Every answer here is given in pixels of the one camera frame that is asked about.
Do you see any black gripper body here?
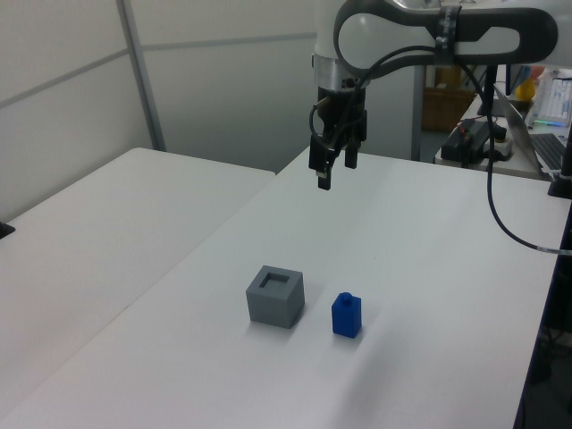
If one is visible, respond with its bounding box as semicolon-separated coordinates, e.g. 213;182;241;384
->
312;86;369;147

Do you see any silver laptop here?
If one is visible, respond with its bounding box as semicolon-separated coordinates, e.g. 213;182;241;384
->
491;83;568;174

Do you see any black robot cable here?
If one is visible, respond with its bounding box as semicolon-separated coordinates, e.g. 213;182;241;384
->
356;44;572;258

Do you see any white keyboard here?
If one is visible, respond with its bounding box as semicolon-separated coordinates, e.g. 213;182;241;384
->
533;76;572;127

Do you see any black monitor stand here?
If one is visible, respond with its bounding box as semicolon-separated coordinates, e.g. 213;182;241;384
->
547;122;572;198

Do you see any grey hollow cuboid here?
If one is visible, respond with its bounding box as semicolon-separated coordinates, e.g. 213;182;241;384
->
245;265;307;331

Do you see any dark side panel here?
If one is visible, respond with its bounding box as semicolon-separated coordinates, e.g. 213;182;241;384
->
512;196;572;429

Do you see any black electronic box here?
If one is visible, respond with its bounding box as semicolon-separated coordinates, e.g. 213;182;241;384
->
441;119;493;167

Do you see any black stand pole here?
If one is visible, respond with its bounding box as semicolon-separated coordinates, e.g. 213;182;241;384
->
484;64;498;167

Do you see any grey aluminium partition post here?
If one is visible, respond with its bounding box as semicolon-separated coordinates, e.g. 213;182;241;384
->
116;0;167;154

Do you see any blue block with knob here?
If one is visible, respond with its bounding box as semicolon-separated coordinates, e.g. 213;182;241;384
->
330;291;363;340

